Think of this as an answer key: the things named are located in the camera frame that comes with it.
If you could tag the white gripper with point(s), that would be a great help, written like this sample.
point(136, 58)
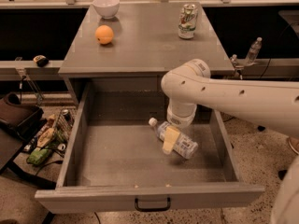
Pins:
point(179, 119)

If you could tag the blue label plastic bottle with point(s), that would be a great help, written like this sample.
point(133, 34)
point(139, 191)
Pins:
point(184, 146)

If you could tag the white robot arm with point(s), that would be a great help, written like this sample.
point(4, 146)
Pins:
point(272, 104)

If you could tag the open grey top drawer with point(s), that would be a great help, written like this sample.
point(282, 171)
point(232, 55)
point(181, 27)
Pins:
point(114, 156)

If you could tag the grey cabinet counter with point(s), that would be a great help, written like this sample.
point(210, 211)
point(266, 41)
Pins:
point(145, 41)

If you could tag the clear water bottle background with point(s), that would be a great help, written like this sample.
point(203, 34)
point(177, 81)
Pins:
point(253, 51)

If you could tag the black round floor object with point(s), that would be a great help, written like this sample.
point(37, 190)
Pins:
point(281, 174)

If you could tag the green white soda can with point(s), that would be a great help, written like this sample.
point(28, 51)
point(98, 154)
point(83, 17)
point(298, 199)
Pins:
point(187, 21)

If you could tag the orange fruit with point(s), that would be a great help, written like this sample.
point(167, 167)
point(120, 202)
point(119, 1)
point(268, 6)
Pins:
point(104, 34)

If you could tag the brown shoe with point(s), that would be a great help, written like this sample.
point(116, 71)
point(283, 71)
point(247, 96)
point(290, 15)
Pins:
point(294, 144)

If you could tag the green snack bag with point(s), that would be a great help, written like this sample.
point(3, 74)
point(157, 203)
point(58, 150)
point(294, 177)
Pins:
point(38, 156)

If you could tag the white bowl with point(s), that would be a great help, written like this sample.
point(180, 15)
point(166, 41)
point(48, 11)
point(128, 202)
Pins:
point(107, 9)

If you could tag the black yellow tape measure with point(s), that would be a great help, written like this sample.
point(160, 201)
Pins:
point(41, 60)

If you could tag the dark brown chair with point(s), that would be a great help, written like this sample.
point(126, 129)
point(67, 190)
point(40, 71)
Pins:
point(19, 123)

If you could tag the black drawer handle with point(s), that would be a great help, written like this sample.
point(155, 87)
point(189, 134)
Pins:
point(152, 206)

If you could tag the wire basket with snacks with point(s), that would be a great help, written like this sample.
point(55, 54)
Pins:
point(56, 130)

